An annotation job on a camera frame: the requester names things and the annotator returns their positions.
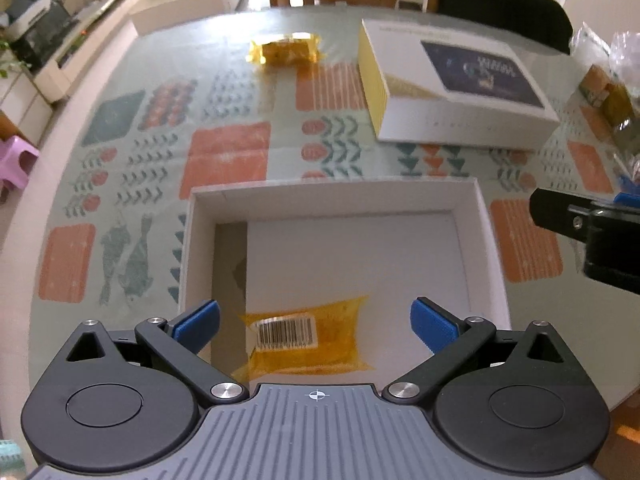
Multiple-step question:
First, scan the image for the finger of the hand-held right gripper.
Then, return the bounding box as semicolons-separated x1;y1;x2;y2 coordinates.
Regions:
529;174;640;242

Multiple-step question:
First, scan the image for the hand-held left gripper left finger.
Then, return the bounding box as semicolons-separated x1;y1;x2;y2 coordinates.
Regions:
64;299;250;407

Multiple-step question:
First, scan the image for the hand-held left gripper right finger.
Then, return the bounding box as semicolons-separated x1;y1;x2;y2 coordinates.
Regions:
383;297;582;407

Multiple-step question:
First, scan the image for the yellow barcode snack packet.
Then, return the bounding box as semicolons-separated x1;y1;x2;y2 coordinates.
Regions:
239;294;377;382

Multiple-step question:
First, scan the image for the white cardboard box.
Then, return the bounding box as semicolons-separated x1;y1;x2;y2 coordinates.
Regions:
178;180;512;377

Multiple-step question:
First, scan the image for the round desktop table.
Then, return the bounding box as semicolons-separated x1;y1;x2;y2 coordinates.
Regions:
0;4;640;461

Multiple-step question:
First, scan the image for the pile of small snack packets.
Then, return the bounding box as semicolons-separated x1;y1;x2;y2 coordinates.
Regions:
579;64;640;183

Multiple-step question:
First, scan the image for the white and yellow box lid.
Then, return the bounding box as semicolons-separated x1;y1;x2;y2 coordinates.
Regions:
357;18;561;149

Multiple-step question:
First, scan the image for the patterned tablecloth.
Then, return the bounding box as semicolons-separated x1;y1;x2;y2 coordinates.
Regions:
29;6;640;341

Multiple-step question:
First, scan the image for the clear plastic bag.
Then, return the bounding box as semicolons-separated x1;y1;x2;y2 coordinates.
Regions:
569;21;640;92

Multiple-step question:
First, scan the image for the black cloth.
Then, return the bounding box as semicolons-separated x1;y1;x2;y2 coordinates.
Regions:
439;0;574;54

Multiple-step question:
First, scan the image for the purple plastic stool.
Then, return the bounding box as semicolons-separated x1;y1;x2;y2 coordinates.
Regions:
0;135;41;197

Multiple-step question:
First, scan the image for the gold foil snack packet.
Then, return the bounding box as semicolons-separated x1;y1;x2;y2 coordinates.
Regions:
248;31;327;69

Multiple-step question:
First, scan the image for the white low cabinet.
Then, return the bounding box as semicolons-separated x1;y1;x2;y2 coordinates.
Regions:
0;0;151;148

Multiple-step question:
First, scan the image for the long white box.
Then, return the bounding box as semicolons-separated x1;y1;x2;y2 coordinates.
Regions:
128;0;251;37

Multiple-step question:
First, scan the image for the green plant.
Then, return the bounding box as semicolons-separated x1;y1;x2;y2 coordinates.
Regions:
0;37;32;80

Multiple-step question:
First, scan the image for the black appliance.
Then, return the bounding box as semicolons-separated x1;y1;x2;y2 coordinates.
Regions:
9;0;83;72

